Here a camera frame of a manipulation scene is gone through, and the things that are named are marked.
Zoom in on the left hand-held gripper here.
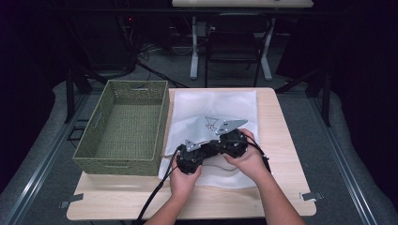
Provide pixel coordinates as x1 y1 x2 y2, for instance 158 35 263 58
176 138 218 175

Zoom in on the black metal stand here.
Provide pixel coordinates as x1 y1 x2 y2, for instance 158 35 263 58
275 67 332 128
64 67 93 125

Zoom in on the hand-held gripper black cable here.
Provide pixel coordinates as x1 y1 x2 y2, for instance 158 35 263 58
246 136 272 174
132 144 184 225

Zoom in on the green woven basket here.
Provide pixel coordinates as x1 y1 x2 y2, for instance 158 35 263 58
72 80 171 176

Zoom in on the grey metal table bracket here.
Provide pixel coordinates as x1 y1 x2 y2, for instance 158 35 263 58
299 190 324 202
59 192 84 210

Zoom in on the left hand-held gripper black cable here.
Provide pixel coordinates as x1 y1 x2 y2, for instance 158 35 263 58
132 144 184 225

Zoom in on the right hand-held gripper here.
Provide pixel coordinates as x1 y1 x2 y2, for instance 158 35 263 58
210 118 252 159

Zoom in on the black folding chair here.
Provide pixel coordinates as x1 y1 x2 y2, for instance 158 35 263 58
204 12 272 88

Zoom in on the dark computer tower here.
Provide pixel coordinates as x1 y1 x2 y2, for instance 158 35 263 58
78 12 139 71

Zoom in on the white desk leg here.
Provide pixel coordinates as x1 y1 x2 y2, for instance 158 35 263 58
261 18 274 83
190 16 200 81

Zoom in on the right hand-held gripper black cable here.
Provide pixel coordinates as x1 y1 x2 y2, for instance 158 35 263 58
246 136 272 174

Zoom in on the person's left hand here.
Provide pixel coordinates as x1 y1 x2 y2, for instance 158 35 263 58
168 163 205 204

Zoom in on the black floor cable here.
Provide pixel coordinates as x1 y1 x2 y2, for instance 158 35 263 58
135 60 189 89

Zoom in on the person's right hand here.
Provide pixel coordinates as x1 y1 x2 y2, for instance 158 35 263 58
222 127 268 186

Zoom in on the white mesh laundry bag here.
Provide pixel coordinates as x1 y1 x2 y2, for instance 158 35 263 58
158 89 261 189

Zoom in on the metal floor rail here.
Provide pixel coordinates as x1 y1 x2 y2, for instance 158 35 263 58
308 95 379 225
3 93 90 225

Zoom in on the black wire frame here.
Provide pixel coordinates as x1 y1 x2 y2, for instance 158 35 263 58
66 118 90 143

